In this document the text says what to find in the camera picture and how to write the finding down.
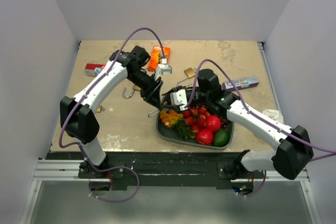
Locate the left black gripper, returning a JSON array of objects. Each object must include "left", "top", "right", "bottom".
[{"left": 128, "top": 70, "right": 164, "bottom": 110}]

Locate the small brass padlock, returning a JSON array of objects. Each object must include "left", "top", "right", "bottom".
[
  {"left": 97, "top": 105, "right": 105, "bottom": 113},
  {"left": 148, "top": 109, "right": 160, "bottom": 118}
]

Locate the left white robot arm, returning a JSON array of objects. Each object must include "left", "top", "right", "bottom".
[{"left": 60, "top": 46, "right": 166, "bottom": 178}]

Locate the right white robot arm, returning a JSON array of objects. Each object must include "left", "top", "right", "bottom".
[{"left": 163, "top": 69, "right": 313, "bottom": 180}]

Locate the brass padlock with key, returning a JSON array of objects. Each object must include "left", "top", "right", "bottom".
[{"left": 176, "top": 68, "right": 197, "bottom": 87}]

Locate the orange horned melon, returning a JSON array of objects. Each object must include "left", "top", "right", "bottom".
[{"left": 159, "top": 110, "right": 183, "bottom": 129}]

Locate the grey fruit tray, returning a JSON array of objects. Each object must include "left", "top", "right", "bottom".
[{"left": 156, "top": 90, "right": 235, "bottom": 150}]

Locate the large brass padlock centre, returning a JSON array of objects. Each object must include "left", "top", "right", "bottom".
[{"left": 122, "top": 85, "right": 141, "bottom": 99}]

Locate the green pineapple leaf top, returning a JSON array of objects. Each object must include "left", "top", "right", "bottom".
[{"left": 174, "top": 121, "right": 195, "bottom": 141}]

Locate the orange razor box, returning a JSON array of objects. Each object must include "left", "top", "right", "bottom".
[{"left": 147, "top": 45, "right": 171, "bottom": 72}]

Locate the lower red pomegranate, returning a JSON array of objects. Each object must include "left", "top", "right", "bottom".
[{"left": 195, "top": 129, "right": 214, "bottom": 145}]

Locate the red pomegranate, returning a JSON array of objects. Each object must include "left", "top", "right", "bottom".
[
  {"left": 195, "top": 129, "right": 214, "bottom": 145},
  {"left": 205, "top": 115, "right": 222, "bottom": 132}
]

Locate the upper red pomegranate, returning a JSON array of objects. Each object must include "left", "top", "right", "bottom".
[{"left": 205, "top": 115, "right": 222, "bottom": 132}]

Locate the dark red grapes bunch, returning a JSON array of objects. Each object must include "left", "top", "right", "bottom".
[{"left": 220, "top": 118, "right": 228, "bottom": 129}]

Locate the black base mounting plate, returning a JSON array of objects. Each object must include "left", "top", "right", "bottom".
[{"left": 78, "top": 152, "right": 265, "bottom": 191}]

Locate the green avocado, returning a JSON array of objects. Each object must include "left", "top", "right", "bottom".
[{"left": 213, "top": 129, "right": 229, "bottom": 147}]

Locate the red toothpaste box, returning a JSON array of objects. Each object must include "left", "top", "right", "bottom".
[{"left": 85, "top": 63, "right": 105, "bottom": 77}]

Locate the purple toothpaste box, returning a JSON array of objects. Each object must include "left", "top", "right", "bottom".
[{"left": 222, "top": 76, "right": 259, "bottom": 92}]

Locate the white paper towel roll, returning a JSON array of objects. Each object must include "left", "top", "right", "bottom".
[{"left": 262, "top": 109, "right": 284, "bottom": 124}]

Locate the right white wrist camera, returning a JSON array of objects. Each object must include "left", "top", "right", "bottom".
[{"left": 170, "top": 89, "right": 188, "bottom": 111}]

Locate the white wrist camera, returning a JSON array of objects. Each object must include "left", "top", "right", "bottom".
[
  {"left": 170, "top": 89, "right": 188, "bottom": 111},
  {"left": 154, "top": 58, "right": 173, "bottom": 81}
]

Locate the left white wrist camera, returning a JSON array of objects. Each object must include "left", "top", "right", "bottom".
[{"left": 154, "top": 58, "right": 173, "bottom": 81}]

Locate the aluminium frame rail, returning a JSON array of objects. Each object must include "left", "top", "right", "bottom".
[{"left": 33, "top": 160, "right": 310, "bottom": 182}]

